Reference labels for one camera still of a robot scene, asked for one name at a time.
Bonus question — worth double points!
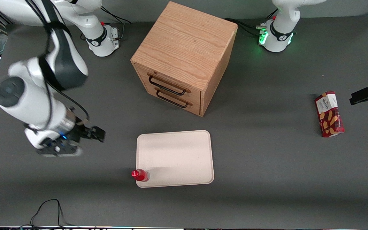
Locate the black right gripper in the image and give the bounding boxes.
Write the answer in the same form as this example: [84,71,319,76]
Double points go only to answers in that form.
[65,124,106,145]

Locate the red coke bottle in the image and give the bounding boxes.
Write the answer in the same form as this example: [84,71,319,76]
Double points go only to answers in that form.
[131,169,150,182]

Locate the cream plastic tray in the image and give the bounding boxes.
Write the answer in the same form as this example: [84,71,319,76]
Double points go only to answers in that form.
[136,130,215,188]

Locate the red tartan shortbread box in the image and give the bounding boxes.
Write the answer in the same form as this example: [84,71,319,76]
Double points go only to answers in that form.
[314,91,345,138]

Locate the wooden drawer front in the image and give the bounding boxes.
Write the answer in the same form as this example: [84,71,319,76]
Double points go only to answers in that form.
[134,64,202,104]
[138,84,201,116]

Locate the teal background object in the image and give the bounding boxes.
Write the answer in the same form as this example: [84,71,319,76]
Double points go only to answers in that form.
[0,34,9,55]

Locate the wooden drawer cabinet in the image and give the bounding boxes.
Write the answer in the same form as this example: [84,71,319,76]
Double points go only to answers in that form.
[130,1,238,117]

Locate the thin black table-edge cable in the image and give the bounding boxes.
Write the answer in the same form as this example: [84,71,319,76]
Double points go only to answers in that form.
[30,199,76,229]

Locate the black metal drawer handle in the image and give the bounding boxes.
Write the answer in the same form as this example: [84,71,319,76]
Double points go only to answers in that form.
[148,75,187,96]
[156,89,189,108]

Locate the black right arm base cable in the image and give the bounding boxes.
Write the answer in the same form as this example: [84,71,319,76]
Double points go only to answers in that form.
[100,5,133,41]

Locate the black arm base cable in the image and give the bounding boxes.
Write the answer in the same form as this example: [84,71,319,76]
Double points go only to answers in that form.
[100,5,133,41]
[224,10,278,36]

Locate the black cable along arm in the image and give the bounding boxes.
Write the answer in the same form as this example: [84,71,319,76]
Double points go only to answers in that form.
[24,0,90,128]

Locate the black left arm base cable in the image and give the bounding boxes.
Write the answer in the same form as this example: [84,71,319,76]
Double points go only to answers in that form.
[224,10,278,36]

